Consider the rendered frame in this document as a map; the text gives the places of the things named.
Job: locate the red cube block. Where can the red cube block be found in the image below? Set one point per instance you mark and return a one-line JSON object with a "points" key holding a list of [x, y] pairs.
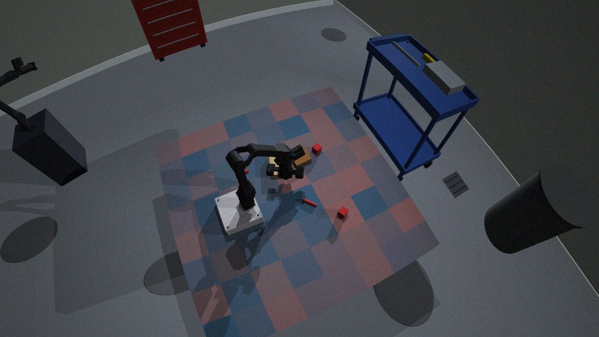
{"points": [[342, 212], [316, 148]]}

